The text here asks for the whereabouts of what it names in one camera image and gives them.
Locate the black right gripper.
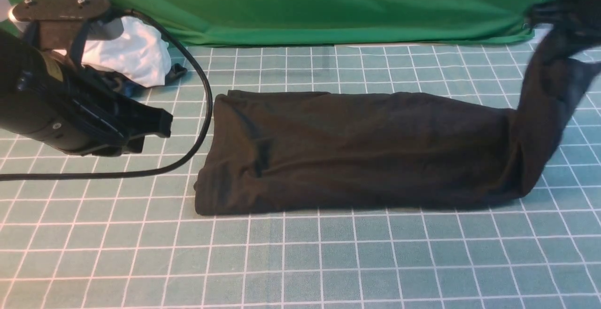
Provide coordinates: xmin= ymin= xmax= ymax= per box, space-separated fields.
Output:
xmin=524 ymin=0 xmax=601 ymax=35

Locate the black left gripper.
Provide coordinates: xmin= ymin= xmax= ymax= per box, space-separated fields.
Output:
xmin=1 ymin=31 xmax=173 ymax=157

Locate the dark gray long-sleeve top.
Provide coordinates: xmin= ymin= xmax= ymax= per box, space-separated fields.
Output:
xmin=194 ymin=31 xmax=600 ymax=216

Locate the dark gray crumpled garment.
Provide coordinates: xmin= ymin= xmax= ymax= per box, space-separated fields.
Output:
xmin=93 ymin=63 xmax=188 ymax=98

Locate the white crumpled garment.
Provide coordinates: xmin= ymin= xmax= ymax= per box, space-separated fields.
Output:
xmin=82 ymin=16 xmax=172 ymax=70

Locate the teal grid table mat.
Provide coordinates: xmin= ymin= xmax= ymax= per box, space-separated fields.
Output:
xmin=0 ymin=42 xmax=601 ymax=309

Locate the green backdrop cloth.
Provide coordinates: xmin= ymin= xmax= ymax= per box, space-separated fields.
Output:
xmin=9 ymin=0 xmax=546 ymax=46

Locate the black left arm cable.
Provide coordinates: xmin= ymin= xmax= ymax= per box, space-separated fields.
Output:
xmin=0 ymin=8 xmax=214 ymax=181

